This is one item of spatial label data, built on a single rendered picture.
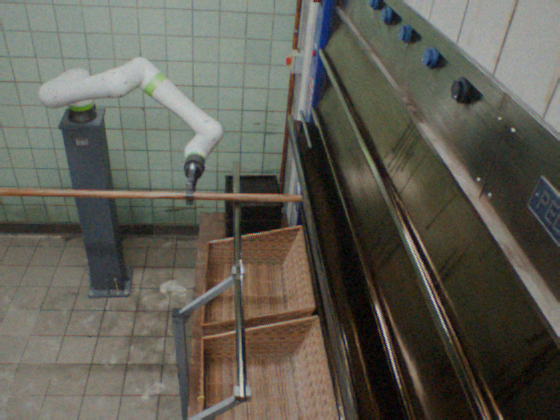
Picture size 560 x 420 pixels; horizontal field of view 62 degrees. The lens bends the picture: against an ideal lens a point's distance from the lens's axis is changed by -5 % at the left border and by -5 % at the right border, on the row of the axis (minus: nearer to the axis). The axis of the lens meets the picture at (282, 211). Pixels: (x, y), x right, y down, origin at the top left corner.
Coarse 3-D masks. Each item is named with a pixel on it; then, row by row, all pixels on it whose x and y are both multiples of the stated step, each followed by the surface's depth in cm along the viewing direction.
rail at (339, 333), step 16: (304, 176) 171; (304, 192) 165; (320, 240) 144; (320, 256) 138; (336, 304) 124; (336, 320) 119; (336, 336) 116; (352, 368) 108; (352, 384) 105; (352, 400) 101; (352, 416) 100
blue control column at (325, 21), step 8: (328, 0) 190; (320, 8) 199; (328, 8) 192; (320, 16) 199; (328, 16) 194; (320, 24) 199; (328, 24) 196; (320, 32) 199; (320, 40) 200; (320, 48) 202; (312, 56) 217; (320, 56) 204; (312, 64) 217; (320, 64) 206; (312, 72) 217; (320, 72) 208; (320, 80) 211; (320, 88) 213; (312, 104) 217; (312, 120) 222; (296, 184) 260; (296, 192) 260; (296, 208) 260; (296, 224) 258
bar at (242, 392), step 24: (240, 216) 194; (240, 240) 181; (240, 264) 171; (216, 288) 172; (240, 288) 161; (192, 312) 179; (240, 312) 153; (240, 336) 145; (240, 360) 138; (240, 384) 132; (216, 408) 134
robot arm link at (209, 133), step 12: (168, 84) 213; (156, 96) 213; (168, 96) 213; (180, 96) 214; (168, 108) 216; (180, 108) 214; (192, 108) 215; (192, 120) 215; (204, 120) 215; (204, 132) 215; (216, 132) 215; (204, 144) 218; (216, 144) 220
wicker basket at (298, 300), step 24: (216, 240) 246; (264, 240) 248; (216, 264) 254; (264, 264) 257; (288, 264) 249; (264, 288) 243; (288, 288) 239; (216, 312) 228; (264, 312) 230; (288, 312) 201; (312, 312) 202
